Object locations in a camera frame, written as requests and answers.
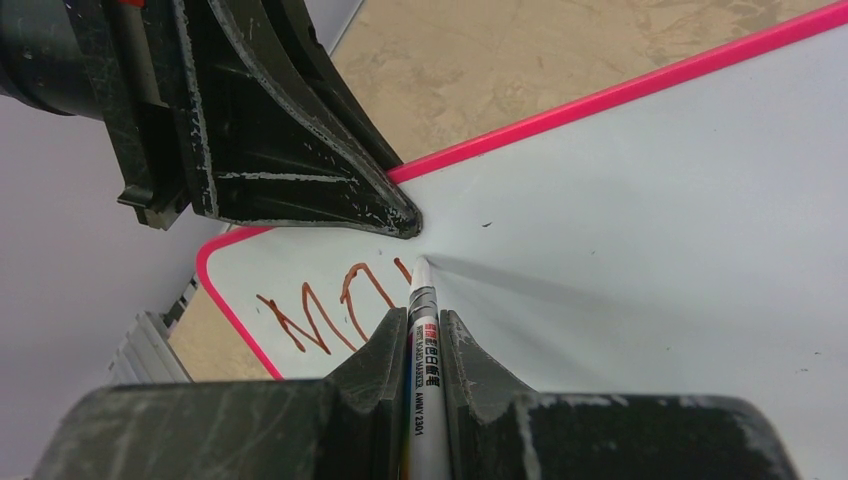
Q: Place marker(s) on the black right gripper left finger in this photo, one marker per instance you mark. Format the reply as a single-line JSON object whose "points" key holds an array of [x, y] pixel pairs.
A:
{"points": [[343, 426]]}

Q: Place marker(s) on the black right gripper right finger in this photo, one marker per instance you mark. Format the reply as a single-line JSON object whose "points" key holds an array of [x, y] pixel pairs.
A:
{"points": [[500, 428]]}

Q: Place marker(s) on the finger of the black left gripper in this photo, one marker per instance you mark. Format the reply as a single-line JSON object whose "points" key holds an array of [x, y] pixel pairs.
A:
{"points": [[294, 28]]}

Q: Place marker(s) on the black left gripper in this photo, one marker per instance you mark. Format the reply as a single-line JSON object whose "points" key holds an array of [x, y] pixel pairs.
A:
{"points": [[207, 85]]}

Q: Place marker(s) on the white whiteboard marker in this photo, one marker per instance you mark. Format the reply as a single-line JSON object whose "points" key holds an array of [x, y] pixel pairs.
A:
{"points": [[426, 452]]}

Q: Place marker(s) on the pink framed whiteboard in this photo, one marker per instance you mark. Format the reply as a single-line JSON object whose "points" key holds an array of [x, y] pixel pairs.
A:
{"points": [[683, 232]]}

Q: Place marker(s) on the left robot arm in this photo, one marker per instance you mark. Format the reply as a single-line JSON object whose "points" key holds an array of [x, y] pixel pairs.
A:
{"points": [[41, 63]]}

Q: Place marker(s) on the aluminium frame rail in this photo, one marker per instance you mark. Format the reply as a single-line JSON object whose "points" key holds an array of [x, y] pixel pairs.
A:
{"points": [[144, 355]]}

